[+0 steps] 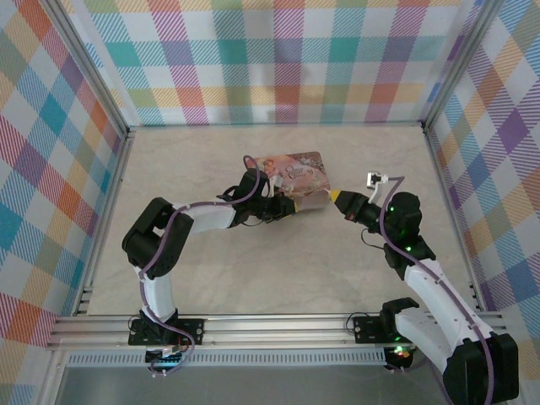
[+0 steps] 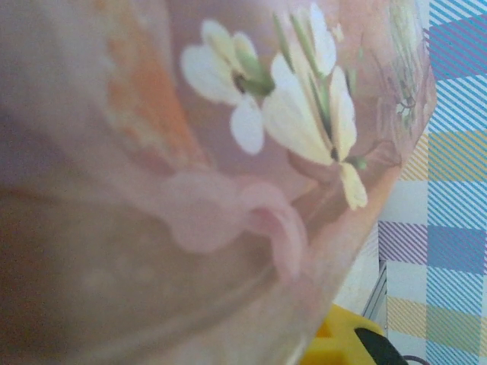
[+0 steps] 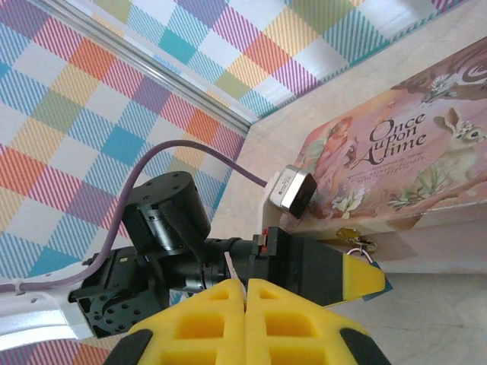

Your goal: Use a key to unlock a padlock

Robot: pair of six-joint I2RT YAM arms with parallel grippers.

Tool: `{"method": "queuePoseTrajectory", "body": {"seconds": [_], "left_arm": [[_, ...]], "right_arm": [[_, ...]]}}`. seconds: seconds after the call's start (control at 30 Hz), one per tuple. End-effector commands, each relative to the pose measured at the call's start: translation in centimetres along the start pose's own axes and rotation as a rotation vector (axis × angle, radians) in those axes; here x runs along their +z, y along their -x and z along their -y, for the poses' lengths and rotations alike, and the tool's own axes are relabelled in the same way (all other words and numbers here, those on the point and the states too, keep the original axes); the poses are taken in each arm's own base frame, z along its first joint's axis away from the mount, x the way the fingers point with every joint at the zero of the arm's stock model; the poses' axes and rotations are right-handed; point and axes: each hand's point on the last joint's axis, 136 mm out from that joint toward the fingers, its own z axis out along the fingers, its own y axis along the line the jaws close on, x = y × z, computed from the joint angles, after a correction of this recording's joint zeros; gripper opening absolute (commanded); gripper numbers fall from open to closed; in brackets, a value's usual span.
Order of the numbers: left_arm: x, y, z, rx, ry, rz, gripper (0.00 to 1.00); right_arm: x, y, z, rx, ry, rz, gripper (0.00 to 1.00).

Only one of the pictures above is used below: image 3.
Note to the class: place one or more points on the pink fairy storybook box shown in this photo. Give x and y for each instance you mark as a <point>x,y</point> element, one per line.
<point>399,159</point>

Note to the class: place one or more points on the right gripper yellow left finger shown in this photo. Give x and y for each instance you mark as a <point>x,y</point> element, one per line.
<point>198,327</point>

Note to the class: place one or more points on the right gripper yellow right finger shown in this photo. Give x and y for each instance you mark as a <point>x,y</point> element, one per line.
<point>296,327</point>

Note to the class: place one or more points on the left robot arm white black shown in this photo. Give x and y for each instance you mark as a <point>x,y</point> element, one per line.
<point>34,315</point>

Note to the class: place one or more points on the small blue padlock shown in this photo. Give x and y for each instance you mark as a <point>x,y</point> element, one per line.
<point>388,286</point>

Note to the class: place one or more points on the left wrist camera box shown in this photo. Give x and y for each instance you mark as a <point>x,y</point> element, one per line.
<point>293,190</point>

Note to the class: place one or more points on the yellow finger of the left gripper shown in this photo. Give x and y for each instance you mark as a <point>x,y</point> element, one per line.
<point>342,277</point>

